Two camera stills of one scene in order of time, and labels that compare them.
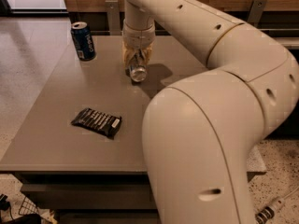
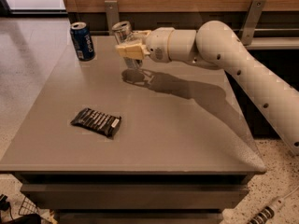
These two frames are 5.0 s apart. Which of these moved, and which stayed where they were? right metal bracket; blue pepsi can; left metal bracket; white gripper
Moved: white gripper
Stayed: blue pepsi can; right metal bracket; left metal bracket
